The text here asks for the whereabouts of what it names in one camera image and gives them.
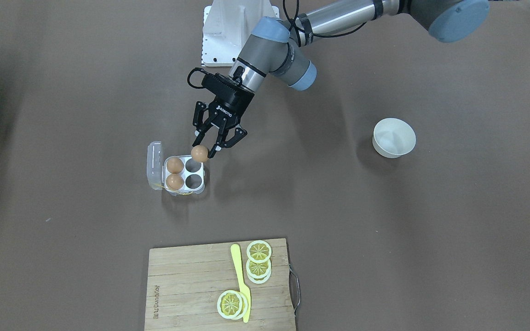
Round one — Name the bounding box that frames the white round bowl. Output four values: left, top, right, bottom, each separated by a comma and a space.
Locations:
372, 118, 417, 159

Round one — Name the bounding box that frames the brown egg in box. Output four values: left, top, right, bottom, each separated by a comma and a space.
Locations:
166, 174, 184, 191
166, 156, 184, 174

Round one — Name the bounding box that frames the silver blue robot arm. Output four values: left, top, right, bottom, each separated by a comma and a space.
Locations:
190, 0, 490, 163

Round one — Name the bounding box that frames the clear plastic egg box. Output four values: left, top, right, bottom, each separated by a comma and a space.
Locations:
146, 141, 205, 196

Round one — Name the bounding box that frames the lemon slice stack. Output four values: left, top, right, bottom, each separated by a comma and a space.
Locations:
246, 240, 273, 263
246, 259, 272, 284

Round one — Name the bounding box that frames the lemon slice near knife tip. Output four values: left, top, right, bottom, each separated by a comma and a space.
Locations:
216, 290, 249, 320

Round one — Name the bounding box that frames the wooden cutting board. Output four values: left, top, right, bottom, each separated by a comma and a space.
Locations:
144, 238, 299, 331

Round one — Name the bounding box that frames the black wrist camera with cable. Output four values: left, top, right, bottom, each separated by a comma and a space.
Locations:
186, 67, 220, 92

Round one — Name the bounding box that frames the lemon slice lower stack back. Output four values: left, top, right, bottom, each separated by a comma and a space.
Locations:
246, 259, 272, 284

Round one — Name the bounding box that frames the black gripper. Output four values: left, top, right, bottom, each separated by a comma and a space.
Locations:
192, 73, 254, 159

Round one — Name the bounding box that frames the brown egg in box near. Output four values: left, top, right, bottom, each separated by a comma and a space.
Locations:
166, 174, 184, 191

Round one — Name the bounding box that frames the lemon slice lower stack front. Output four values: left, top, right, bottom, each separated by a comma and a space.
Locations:
246, 240, 273, 263

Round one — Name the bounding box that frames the yellow plastic knife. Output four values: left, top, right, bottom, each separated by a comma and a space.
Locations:
230, 243, 252, 323

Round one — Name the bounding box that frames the brown egg in box far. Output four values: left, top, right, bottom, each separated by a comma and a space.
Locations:
166, 156, 184, 174

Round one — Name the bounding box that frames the brown egg from bowl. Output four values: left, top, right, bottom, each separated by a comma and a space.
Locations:
190, 145, 209, 163

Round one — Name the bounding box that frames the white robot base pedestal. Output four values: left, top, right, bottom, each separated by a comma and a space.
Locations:
201, 0, 280, 67

